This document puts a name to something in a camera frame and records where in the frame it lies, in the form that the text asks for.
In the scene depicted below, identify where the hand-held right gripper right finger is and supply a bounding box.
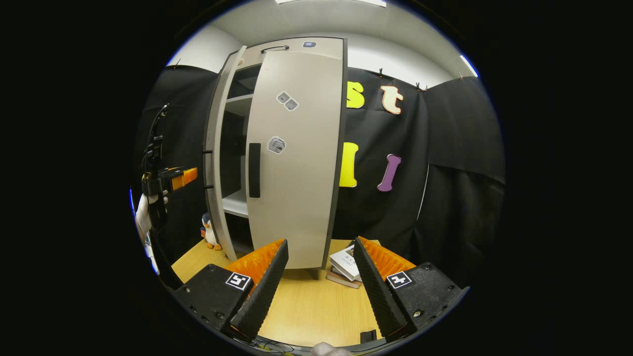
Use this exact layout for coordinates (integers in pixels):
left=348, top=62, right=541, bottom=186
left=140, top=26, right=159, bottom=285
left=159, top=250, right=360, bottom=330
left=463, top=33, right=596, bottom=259
left=353, top=236, right=468, bottom=341

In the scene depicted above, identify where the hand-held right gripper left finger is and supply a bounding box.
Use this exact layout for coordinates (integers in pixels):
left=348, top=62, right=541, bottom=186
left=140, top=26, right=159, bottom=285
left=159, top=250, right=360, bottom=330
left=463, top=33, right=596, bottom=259
left=173, top=239, right=289, bottom=341

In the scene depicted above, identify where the white cabinet door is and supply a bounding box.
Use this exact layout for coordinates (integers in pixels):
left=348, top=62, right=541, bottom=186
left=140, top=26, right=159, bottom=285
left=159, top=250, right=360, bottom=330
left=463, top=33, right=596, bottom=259
left=246, top=49, right=345, bottom=270
left=204, top=45, right=248, bottom=262

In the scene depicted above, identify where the white and grey cabinet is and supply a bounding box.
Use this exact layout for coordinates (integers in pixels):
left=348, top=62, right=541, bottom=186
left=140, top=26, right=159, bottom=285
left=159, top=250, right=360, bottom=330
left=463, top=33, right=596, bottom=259
left=203, top=37, right=348, bottom=280

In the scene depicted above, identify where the brown book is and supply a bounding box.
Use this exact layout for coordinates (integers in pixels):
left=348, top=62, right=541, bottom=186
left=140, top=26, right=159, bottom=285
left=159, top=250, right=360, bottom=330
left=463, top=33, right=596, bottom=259
left=325, top=269, right=362, bottom=289

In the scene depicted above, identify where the white book with picture cover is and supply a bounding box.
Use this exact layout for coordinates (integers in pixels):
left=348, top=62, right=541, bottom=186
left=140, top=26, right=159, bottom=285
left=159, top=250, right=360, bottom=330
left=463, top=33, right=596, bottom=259
left=329, top=245, right=364, bottom=282

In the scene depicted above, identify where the penguin plush toy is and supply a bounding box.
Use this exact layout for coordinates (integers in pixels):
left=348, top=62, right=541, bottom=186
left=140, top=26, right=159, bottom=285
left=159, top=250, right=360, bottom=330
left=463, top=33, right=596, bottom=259
left=200, top=213, right=223, bottom=251

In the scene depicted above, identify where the computer monitor screen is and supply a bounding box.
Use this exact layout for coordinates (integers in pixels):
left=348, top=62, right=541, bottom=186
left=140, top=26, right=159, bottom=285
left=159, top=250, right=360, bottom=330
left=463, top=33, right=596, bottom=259
left=130, top=188, right=160, bottom=275

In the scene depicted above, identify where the ceiling light panel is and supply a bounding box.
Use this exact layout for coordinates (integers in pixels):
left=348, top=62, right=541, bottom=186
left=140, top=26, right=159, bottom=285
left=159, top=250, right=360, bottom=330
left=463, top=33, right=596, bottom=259
left=274, top=0, right=386, bottom=7

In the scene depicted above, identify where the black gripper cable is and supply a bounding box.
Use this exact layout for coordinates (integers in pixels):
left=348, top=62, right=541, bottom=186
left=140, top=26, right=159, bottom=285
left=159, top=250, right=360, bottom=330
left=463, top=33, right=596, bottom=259
left=143, top=103, right=170, bottom=149

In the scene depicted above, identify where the black cable bundle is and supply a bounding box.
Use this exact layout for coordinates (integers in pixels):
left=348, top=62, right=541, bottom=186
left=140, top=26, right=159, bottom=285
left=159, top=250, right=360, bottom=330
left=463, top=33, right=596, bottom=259
left=232, top=336, right=297, bottom=355

